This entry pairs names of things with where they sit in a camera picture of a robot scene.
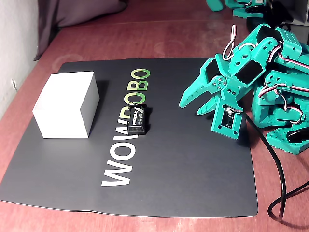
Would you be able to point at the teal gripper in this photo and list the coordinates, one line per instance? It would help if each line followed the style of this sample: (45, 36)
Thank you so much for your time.
(209, 75)

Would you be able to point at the small black battery pack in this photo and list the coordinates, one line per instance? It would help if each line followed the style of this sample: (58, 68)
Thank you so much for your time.
(137, 120)

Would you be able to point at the teal background robot arm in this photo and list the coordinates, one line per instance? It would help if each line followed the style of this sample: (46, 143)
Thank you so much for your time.
(241, 12)

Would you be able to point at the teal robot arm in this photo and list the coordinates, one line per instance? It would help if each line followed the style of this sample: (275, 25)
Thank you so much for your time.
(289, 44)

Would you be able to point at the white open cardboard box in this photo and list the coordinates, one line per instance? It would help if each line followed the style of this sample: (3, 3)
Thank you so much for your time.
(60, 96)

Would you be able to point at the black WOWROBO printed mat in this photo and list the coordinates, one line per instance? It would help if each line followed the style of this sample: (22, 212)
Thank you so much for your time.
(169, 157)

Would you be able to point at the grey curtain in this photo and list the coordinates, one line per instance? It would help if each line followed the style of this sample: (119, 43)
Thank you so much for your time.
(72, 14)

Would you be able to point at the teal wrist camera housing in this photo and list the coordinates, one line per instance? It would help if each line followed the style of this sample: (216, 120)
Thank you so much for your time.
(217, 130)

